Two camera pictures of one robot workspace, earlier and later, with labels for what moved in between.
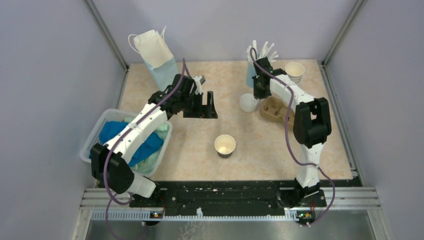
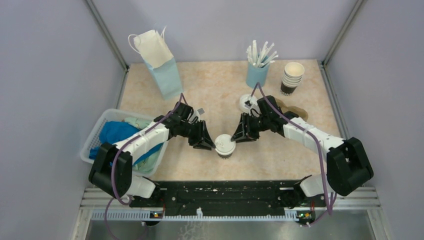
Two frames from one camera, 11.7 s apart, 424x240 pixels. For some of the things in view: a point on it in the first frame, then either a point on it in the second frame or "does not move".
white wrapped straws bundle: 252,55 does not move
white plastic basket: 113,115 does not move
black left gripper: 209,113 → 205,142
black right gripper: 257,94 → 242,133
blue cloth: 109,129 does not move
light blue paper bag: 156,55 does not move
